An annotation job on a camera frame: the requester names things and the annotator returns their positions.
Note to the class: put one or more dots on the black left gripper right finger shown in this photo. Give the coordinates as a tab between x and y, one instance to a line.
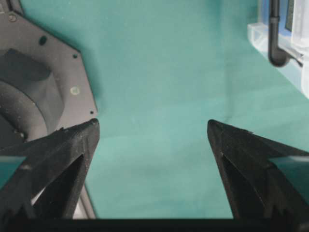
253	183

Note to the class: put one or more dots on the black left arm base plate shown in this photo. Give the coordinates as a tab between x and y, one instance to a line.
43	81

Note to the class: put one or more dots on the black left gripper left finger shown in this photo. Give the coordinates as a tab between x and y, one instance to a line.
48	183

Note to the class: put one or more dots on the clear plastic storage case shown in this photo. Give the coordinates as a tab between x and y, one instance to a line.
281	35

